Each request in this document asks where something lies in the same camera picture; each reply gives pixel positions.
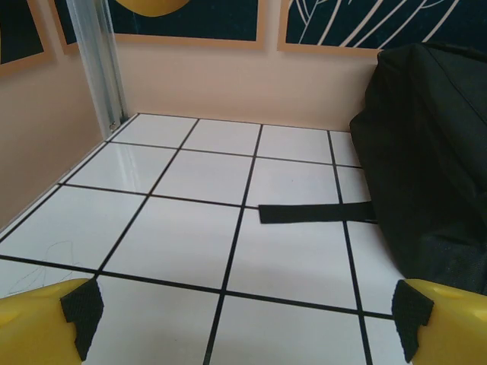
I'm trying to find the orange oval wall art panel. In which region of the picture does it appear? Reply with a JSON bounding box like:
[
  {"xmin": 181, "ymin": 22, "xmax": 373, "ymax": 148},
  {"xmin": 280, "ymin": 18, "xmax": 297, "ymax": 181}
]
[{"xmin": 112, "ymin": 0, "xmax": 267, "ymax": 51}]

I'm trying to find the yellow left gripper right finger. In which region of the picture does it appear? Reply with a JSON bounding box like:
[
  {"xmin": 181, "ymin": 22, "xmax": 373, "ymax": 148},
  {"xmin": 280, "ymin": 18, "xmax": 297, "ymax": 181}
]
[{"xmin": 391, "ymin": 278, "xmax": 487, "ymax": 365}]

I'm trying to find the aluminium frame post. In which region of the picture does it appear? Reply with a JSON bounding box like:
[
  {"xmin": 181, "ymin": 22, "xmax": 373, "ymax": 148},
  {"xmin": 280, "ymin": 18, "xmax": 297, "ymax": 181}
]
[{"xmin": 65, "ymin": 0, "xmax": 129, "ymax": 141}]

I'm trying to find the black fabric backpack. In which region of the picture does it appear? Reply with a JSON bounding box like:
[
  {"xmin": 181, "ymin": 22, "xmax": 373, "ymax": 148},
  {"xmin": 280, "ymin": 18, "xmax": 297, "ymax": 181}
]
[{"xmin": 258, "ymin": 42, "xmax": 487, "ymax": 301}]

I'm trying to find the orange circle leaves art panel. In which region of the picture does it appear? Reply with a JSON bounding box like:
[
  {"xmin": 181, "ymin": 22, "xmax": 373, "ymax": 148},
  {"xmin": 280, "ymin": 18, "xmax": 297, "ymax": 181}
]
[{"xmin": 276, "ymin": 0, "xmax": 487, "ymax": 54}]

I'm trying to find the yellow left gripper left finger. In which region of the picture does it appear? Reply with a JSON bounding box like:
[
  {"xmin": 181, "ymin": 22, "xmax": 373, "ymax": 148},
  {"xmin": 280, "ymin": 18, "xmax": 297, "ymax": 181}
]
[{"xmin": 0, "ymin": 278, "xmax": 105, "ymax": 365}]

